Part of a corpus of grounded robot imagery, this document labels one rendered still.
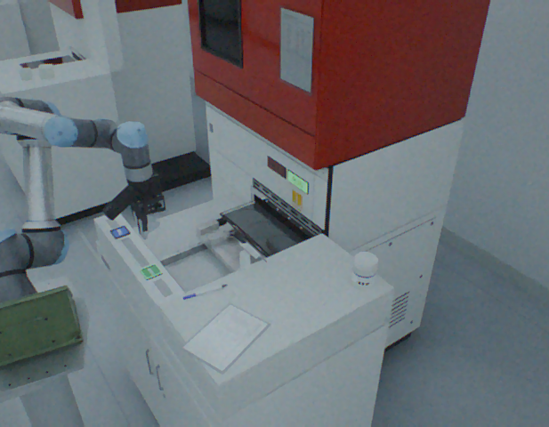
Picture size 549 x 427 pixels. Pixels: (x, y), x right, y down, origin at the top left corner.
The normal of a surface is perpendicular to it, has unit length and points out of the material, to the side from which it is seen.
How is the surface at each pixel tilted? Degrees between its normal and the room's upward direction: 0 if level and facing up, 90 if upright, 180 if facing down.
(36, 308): 90
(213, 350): 0
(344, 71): 90
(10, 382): 0
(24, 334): 90
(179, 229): 0
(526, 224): 90
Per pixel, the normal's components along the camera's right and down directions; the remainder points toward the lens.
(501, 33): -0.82, 0.33
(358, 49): 0.58, 0.46
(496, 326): 0.00, -0.83
